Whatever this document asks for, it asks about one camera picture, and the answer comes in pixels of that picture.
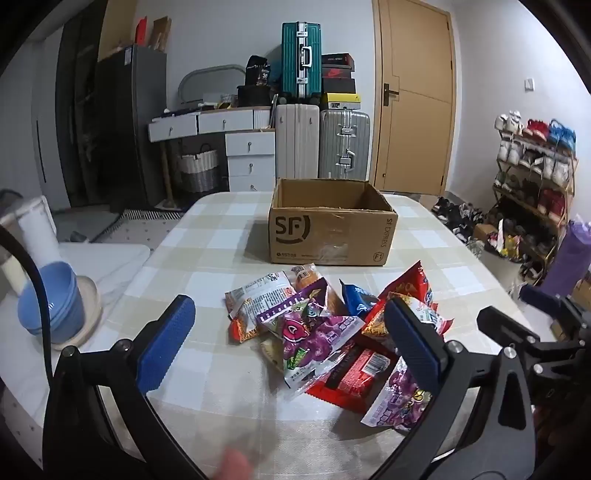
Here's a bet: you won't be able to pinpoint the stack of blue bowls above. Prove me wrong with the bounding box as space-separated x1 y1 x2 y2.
17 261 86 344

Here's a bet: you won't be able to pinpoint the large flat cardboard sheet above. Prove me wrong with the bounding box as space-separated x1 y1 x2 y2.
97 0 139 61

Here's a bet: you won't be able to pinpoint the dark grey refrigerator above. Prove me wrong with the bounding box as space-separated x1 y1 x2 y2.
95 45 168 213

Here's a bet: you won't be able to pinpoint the purple yoga mat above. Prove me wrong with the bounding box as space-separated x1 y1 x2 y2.
540 220 591 296

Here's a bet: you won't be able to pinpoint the red chocolate cookie packet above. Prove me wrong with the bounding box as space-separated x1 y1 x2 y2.
305 344 365 398
323 347 402 411

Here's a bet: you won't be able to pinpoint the black cable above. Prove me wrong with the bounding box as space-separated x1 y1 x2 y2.
0 225 52 370

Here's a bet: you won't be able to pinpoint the brown cardboard piece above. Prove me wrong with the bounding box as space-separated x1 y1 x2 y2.
152 16 172 52

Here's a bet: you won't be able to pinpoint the yellow and black shoebox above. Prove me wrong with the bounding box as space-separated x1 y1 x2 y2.
322 92 362 112

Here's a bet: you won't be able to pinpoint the metal shoe rack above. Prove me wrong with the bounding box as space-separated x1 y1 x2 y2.
492 124 580 287

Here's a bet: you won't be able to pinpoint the blue cookie packet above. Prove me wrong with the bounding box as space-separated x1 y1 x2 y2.
339 279 382 321

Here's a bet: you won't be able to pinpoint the beige suitcase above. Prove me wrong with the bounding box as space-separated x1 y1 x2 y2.
276 104 321 185

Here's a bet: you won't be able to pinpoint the yellow cake packet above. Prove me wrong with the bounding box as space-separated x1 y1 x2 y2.
259 335 289 377

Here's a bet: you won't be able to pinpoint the rows of racked shoes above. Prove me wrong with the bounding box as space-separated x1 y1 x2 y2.
493 110 578 278

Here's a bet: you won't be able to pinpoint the black and white patterned rug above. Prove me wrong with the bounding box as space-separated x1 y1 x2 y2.
88 210 185 244

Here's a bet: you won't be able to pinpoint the silver suitcase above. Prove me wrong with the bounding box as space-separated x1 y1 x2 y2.
320 109 371 182

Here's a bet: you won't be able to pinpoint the white wardrobe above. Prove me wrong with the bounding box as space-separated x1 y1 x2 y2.
0 28 70 213

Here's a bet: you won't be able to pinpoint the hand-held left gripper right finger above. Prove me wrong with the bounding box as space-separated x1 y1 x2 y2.
382 296 537 480

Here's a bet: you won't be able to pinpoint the person's left hand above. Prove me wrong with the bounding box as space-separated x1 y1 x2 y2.
216 449 256 480

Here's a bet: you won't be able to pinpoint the teal suitcase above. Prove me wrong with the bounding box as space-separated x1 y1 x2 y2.
281 21 323 103

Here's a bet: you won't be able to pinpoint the red triangular chips bag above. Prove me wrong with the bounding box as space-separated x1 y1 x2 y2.
362 261 455 352

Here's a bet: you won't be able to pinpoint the black round hat box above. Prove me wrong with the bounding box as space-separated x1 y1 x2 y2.
236 84 273 108

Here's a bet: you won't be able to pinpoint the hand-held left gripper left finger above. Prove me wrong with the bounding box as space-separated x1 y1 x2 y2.
44 294 208 480

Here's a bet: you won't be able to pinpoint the pile of loose shoes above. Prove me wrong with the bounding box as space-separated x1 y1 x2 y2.
431 196 485 245

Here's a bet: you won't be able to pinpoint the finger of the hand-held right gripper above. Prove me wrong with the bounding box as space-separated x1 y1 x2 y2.
518 284 591 333
477 306 541 359

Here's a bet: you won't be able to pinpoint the black printed bag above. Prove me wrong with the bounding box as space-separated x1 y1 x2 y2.
245 55 273 86

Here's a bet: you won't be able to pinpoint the white desk with drawers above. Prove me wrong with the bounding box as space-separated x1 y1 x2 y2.
148 106 278 192

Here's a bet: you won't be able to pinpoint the beige round plate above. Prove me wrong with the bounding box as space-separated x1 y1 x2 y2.
46 275 103 348

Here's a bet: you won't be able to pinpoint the black wardrobe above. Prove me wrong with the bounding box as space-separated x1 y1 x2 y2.
55 0 112 209

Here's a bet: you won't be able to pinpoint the orange bread packet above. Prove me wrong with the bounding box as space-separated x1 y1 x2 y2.
284 264 331 301

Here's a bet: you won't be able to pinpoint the grey oval frame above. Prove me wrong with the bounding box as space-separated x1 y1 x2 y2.
178 65 245 108

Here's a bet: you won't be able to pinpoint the wooden door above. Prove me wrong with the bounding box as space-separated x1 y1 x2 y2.
373 0 458 197

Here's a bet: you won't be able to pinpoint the grey and white woven basket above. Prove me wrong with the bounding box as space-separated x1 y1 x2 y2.
178 144 219 193

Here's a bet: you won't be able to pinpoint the white printed snack packet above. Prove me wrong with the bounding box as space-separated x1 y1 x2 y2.
225 271 296 343

